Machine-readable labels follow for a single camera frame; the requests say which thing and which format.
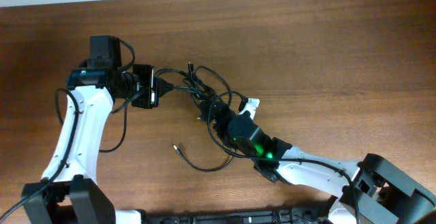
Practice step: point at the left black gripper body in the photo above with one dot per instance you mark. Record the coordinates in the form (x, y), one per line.
(148, 94)

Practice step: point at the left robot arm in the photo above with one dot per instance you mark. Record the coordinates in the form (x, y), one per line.
(68, 191)

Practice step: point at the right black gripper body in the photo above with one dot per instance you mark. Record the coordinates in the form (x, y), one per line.
(223, 125)

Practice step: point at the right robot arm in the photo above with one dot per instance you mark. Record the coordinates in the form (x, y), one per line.
(369, 191)

